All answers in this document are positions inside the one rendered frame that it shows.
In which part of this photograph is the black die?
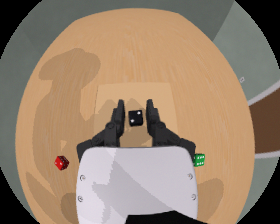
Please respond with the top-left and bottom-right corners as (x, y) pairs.
(128, 110), (144, 127)

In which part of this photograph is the green die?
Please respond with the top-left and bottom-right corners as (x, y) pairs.
(193, 153), (205, 167)

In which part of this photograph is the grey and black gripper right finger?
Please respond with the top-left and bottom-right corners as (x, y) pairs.
(146, 99), (196, 161)

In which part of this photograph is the red die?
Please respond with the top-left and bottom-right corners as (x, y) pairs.
(55, 156), (69, 171)

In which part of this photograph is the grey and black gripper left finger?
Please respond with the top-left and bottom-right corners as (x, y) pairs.
(76, 100), (125, 163)

